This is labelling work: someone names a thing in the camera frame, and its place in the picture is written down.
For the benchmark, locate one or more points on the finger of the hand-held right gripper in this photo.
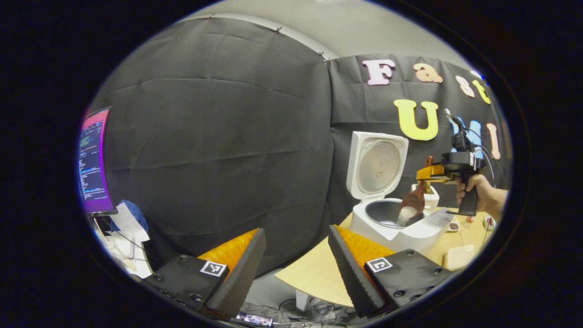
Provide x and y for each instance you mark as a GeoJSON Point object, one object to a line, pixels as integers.
{"type": "Point", "coordinates": [435, 173]}

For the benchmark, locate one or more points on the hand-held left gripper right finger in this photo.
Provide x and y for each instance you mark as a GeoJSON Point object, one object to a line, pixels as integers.
{"type": "Point", "coordinates": [353, 278]}

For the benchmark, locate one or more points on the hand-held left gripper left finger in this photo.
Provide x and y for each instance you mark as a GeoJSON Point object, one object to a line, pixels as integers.
{"type": "Point", "coordinates": [239, 278]}

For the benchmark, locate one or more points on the brown wooden spoon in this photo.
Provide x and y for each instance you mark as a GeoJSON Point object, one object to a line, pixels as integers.
{"type": "Point", "coordinates": [414, 200]}

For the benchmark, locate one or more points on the white rice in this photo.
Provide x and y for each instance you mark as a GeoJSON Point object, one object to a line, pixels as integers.
{"type": "Point", "coordinates": [406, 214]}

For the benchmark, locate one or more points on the white rice cooker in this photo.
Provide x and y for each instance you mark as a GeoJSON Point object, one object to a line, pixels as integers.
{"type": "Point", "coordinates": [378, 164]}

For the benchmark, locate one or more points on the white toaster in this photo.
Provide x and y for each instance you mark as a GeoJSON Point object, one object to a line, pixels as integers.
{"type": "Point", "coordinates": [432, 198]}

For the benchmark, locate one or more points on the white table leg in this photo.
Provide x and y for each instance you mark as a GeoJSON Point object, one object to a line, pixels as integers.
{"type": "Point", "coordinates": [302, 300]}

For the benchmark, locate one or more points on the small white divided dish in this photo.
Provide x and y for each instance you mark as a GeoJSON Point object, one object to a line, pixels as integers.
{"type": "Point", "coordinates": [453, 226]}

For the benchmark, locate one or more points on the white paper sheet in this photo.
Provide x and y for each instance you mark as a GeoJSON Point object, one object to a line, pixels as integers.
{"type": "Point", "coordinates": [130, 228]}

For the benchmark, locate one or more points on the blue cloth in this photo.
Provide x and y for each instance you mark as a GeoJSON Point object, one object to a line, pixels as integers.
{"type": "Point", "coordinates": [136, 212]}

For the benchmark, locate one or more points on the black backdrop cloth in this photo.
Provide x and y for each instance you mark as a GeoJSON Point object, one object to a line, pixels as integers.
{"type": "Point", "coordinates": [218, 136]}

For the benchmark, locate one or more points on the computer monitor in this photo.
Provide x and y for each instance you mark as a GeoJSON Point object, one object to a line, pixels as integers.
{"type": "Point", "coordinates": [93, 164]}

